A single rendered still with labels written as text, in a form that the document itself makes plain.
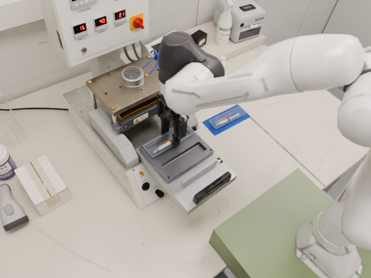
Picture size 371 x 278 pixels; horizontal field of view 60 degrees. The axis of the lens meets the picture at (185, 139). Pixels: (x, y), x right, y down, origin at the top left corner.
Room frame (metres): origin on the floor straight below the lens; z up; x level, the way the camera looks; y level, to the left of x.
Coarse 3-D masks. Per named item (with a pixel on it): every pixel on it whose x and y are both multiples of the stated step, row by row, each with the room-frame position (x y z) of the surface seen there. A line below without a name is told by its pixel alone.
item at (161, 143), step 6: (168, 132) 0.70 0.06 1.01; (192, 132) 0.72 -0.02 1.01; (162, 138) 0.67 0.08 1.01; (168, 138) 0.68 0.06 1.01; (150, 144) 0.64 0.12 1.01; (156, 144) 0.65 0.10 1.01; (162, 144) 0.65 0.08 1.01; (168, 144) 0.65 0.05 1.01; (150, 150) 0.62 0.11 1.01; (156, 150) 0.62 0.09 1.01; (162, 150) 0.62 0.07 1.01
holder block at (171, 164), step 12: (144, 144) 0.65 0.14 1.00; (180, 144) 0.67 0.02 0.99; (192, 144) 0.68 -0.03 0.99; (204, 144) 0.68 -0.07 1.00; (144, 156) 0.61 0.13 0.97; (156, 156) 0.60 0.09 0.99; (168, 156) 0.61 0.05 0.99; (180, 156) 0.63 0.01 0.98; (192, 156) 0.64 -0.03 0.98; (204, 156) 0.63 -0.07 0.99; (156, 168) 0.56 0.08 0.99; (168, 168) 0.57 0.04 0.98; (180, 168) 0.57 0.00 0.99; (168, 180) 0.52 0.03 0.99
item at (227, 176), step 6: (228, 174) 0.56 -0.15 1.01; (216, 180) 0.53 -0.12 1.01; (222, 180) 0.54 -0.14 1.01; (228, 180) 0.56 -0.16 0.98; (210, 186) 0.51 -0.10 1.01; (216, 186) 0.52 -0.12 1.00; (198, 192) 0.48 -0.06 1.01; (204, 192) 0.49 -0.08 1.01; (210, 192) 0.50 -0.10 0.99; (198, 198) 0.46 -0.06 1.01
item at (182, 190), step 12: (216, 156) 0.66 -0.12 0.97; (192, 168) 0.59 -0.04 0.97; (204, 168) 0.57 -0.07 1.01; (216, 168) 0.61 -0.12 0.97; (228, 168) 0.61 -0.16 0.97; (180, 180) 0.54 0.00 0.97; (192, 180) 0.54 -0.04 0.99; (204, 180) 0.55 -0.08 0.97; (168, 192) 0.50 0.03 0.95; (180, 192) 0.50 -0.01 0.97; (192, 192) 0.50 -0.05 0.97; (216, 192) 0.52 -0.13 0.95; (180, 204) 0.46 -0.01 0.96; (192, 204) 0.46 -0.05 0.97
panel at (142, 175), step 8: (136, 168) 0.59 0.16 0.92; (144, 168) 0.61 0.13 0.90; (136, 176) 0.58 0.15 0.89; (144, 176) 0.59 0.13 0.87; (152, 176) 0.61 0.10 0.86; (136, 184) 0.56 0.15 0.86; (152, 184) 0.59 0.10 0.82; (160, 184) 0.61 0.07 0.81; (144, 192) 0.56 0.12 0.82; (152, 192) 0.58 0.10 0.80; (144, 200) 0.54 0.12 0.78; (152, 200) 0.56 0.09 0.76
